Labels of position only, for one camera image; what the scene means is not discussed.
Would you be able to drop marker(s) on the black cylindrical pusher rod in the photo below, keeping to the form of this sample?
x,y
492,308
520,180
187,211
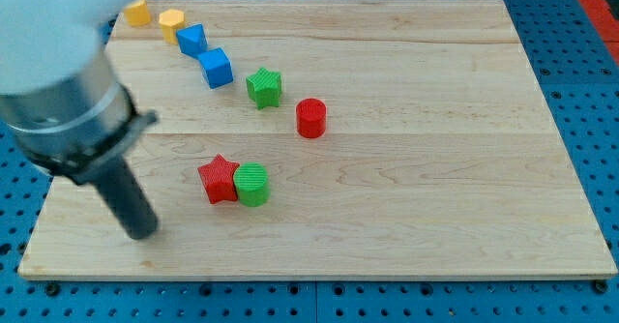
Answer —
x,y
116,184

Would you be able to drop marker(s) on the light wooden board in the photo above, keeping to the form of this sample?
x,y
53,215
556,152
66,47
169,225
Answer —
x,y
440,159

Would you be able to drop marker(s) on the blue triangular block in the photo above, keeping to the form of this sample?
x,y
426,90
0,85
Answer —
x,y
192,40

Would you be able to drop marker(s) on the yellow pentagon block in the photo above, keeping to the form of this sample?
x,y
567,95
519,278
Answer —
x,y
137,13

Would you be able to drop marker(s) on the red strip at edge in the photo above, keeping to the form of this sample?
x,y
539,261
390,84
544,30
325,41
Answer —
x,y
599,13

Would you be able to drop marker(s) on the red cylinder block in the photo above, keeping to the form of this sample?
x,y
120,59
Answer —
x,y
311,117

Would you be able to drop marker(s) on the yellow hexagon block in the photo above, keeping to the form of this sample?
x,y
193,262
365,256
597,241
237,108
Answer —
x,y
171,21

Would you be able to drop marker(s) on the blue cube block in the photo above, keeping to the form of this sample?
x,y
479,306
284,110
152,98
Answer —
x,y
216,67

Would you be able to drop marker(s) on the green star block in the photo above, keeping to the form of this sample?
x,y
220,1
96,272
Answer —
x,y
264,88

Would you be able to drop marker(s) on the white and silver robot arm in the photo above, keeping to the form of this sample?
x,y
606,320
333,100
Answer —
x,y
69,113

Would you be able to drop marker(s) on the red star block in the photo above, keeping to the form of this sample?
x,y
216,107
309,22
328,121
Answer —
x,y
217,178

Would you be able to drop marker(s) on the green cylinder block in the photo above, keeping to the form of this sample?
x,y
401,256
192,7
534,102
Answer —
x,y
251,181

